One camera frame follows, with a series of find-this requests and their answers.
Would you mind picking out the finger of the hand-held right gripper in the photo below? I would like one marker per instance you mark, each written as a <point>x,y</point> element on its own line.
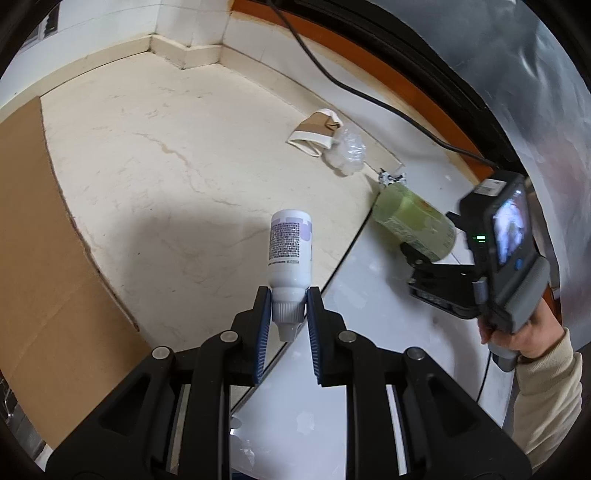
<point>458,226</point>
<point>418,259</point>

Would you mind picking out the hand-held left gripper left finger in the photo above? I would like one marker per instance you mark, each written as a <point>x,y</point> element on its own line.
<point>262,332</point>

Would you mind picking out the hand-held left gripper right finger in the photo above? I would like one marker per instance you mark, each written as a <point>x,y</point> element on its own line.
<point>316,332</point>

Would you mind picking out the green plastic bottle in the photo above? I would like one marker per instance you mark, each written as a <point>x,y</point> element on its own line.
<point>411,219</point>

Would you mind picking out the white plastic bottle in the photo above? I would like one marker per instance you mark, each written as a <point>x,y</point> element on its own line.
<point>288,258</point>

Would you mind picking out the person's right forearm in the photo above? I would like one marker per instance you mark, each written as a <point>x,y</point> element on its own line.
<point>549,406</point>

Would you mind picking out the person's right hand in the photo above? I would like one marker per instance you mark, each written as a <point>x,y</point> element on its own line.
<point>531,339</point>

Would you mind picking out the black and white wrapper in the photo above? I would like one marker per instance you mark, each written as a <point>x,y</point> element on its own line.
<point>390,177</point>

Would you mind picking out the clear crumpled plastic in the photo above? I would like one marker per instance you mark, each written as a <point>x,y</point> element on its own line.
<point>346,152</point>

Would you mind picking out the translucent plastic sheet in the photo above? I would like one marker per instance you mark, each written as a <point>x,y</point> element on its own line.
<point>554,115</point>

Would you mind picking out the crushed paper cup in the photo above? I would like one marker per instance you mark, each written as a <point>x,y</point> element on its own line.
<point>314,129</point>

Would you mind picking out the brown cardboard sheet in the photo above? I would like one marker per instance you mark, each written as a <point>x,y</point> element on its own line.
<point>46,277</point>

